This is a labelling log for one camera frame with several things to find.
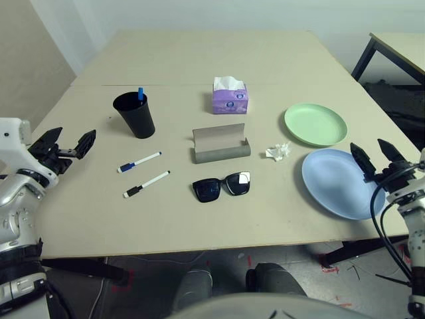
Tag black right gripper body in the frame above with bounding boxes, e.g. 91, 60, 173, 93
364, 161, 422, 194

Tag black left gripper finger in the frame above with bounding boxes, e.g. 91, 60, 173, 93
73, 129, 97, 160
28, 127, 63, 156

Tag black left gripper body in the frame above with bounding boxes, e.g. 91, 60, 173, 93
29, 146, 83, 176

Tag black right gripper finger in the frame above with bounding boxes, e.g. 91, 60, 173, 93
377, 138, 404, 164
350, 142, 377, 183

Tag blue plate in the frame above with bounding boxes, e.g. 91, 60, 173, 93
301, 148, 386, 221

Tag white marker blue cap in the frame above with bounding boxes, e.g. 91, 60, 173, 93
116, 152, 163, 174

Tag white marker black cap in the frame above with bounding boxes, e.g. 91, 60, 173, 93
123, 170, 171, 199

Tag white tissue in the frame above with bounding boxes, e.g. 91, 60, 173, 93
265, 141, 293, 163

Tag black sunglasses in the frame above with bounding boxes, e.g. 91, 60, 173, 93
192, 171, 252, 204

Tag grey glasses case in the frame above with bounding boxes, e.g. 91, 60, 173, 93
191, 122, 252, 165

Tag dark rough floor mat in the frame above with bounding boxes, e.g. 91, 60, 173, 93
360, 79, 425, 150

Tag green plate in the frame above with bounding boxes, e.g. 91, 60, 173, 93
284, 102, 349, 148

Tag black plastic cup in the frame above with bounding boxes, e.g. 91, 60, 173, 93
112, 91, 157, 140

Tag black table foot bar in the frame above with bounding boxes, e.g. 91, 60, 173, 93
323, 234, 409, 266
41, 257, 130, 286

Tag purple tissue box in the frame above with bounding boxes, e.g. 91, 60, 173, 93
211, 76, 250, 116

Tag grey robot right leg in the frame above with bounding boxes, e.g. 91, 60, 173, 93
245, 262, 306, 297

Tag grey robot leg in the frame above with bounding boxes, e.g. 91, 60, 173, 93
245, 262, 306, 297
172, 265, 213, 313

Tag grey robot torso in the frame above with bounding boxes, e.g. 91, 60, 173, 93
172, 292, 376, 319

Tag grey robot left leg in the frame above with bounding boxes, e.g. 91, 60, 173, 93
172, 265, 213, 313

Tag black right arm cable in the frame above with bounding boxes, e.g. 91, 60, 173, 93
371, 164, 414, 283
379, 199, 414, 276

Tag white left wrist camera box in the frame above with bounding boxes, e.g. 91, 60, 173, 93
0, 118, 60, 189

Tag beige side table black frame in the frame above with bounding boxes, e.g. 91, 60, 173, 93
351, 32, 425, 84

